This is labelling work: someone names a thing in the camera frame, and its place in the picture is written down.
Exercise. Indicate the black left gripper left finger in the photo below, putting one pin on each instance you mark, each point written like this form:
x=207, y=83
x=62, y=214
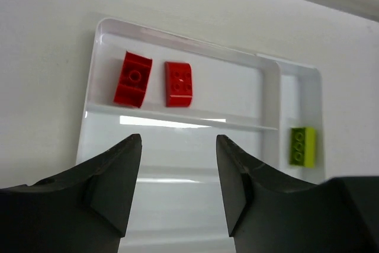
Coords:
x=83, y=209

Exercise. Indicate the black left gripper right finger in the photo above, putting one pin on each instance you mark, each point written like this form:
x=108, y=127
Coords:
x=267, y=210

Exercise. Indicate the long green lego brick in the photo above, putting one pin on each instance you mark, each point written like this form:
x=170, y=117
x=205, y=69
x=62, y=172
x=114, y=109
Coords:
x=303, y=147

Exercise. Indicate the green lego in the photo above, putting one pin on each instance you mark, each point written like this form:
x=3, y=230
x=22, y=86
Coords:
x=133, y=80

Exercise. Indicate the red curved lego brick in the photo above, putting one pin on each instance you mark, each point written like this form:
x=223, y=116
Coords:
x=178, y=83

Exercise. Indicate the white divided sorting tray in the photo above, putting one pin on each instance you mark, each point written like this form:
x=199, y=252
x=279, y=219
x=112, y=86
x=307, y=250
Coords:
x=253, y=99

